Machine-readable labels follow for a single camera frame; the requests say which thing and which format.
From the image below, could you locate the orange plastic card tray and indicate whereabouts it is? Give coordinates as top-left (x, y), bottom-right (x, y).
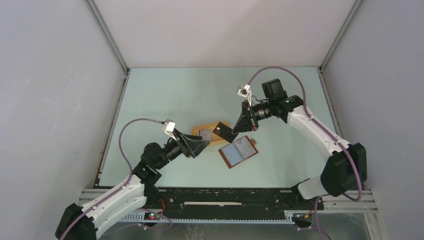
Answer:
top-left (191, 122), bottom-right (228, 146)

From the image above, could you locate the brown leather card holder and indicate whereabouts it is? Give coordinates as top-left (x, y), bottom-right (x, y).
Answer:
top-left (218, 136), bottom-right (259, 169)

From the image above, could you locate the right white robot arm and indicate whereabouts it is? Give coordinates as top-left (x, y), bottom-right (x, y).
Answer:
top-left (232, 79), bottom-right (367, 209)

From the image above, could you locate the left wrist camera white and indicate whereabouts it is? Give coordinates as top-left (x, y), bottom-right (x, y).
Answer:
top-left (162, 119), bottom-right (176, 138)

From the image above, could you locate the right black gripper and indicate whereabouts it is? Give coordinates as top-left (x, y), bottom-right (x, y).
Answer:
top-left (232, 99), bottom-right (274, 134)

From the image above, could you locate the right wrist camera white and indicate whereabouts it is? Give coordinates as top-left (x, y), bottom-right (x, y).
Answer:
top-left (237, 84), bottom-right (252, 99)

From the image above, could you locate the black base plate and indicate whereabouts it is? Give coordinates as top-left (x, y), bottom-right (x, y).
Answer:
top-left (144, 187), bottom-right (324, 221)

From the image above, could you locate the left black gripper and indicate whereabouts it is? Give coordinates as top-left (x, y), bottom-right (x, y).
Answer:
top-left (155, 128), bottom-right (210, 170)

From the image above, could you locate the white cable duct strip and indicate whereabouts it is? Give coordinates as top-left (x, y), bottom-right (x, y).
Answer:
top-left (117, 211), bottom-right (294, 224)

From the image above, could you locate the grey patterned card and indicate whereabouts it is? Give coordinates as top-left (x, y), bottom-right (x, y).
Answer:
top-left (198, 128), bottom-right (212, 142)

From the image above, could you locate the black card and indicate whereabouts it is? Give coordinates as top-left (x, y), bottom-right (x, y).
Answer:
top-left (212, 122), bottom-right (239, 144)

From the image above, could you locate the aluminium frame rail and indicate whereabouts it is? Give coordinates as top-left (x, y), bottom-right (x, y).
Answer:
top-left (76, 188), bottom-right (379, 214)

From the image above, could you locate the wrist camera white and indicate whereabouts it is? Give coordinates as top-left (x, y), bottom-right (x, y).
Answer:
top-left (237, 84), bottom-right (252, 99)
top-left (162, 119), bottom-right (176, 138)

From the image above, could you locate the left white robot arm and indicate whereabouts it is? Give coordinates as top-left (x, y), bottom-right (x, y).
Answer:
top-left (54, 129), bottom-right (210, 240)

